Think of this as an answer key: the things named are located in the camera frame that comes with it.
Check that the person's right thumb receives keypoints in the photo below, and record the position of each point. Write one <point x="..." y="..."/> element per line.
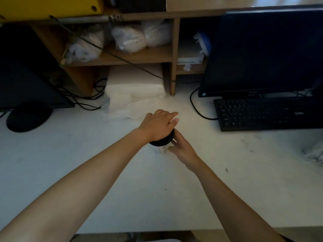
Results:
<point x="179" y="136"/>

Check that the black monitor with round stand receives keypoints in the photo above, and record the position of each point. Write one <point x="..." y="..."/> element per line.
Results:
<point x="25" y="80"/>

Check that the person's left thumb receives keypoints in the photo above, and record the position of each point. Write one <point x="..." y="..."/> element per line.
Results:
<point x="174" y="122"/>

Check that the clear jar with black lid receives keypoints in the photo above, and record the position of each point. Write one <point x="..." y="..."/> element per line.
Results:
<point x="164" y="142"/>

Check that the black computer keyboard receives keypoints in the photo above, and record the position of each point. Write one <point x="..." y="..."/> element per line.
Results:
<point x="267" y="113"/>

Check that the person's left hand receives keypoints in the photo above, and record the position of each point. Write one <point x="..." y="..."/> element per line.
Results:
<point x="155" y="123"/>

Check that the white crumpled bag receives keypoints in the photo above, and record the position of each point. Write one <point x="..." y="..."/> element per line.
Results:
<point x="315" y="152"/>

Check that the wooden desk shelf unit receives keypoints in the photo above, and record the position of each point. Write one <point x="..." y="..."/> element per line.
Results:
<point x="146" y="56"/>

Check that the white plastic bag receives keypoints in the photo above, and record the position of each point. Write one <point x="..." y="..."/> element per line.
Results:
<point x="84" y="46"/>
<point x="156" y="32"/>
<point x="128" y="37"/>

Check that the large black computer monitor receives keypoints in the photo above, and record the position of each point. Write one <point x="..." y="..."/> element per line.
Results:
<point x="265" y="50"/>

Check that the person's right hand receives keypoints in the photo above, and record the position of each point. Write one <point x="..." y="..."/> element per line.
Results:
<point x="185" y="151"/>

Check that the stack of white papers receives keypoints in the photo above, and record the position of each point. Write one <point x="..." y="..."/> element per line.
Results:
<point x="189" y="54"/>

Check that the person's right forearm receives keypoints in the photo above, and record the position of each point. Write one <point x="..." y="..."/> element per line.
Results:
<point x="232" y="206"/>

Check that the blue and white plastic container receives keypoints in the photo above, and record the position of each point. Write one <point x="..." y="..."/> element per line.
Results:
<point x="204" y="42"/>

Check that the grey metal rod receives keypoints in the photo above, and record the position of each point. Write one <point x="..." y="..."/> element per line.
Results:
<point x="83" y="19"/>

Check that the person's left forearm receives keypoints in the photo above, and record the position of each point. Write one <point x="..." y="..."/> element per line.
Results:
<point x="75" y="183"/>

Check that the yellow binder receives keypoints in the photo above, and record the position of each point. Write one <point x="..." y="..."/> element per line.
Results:
<point x="48" y="7"/>

